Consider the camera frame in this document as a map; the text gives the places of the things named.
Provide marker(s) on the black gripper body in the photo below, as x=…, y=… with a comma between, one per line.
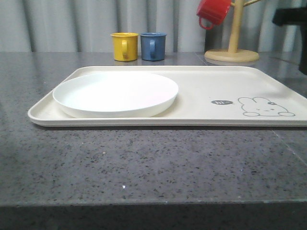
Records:
x=295, y=16

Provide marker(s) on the white round plate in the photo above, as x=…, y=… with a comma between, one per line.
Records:
x=116, y=94

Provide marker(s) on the wooden mug tree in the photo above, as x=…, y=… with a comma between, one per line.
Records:
x=233, y=53

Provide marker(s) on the red mug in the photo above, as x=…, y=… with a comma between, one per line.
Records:
x=213, y=11

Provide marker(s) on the cream rabbit tray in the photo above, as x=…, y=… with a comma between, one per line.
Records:
x=208, y=96

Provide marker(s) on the blue mug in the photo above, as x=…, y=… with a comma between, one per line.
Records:
x=153, y=46

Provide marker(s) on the yellow mug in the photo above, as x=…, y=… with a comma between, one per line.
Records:
x=125, y=46

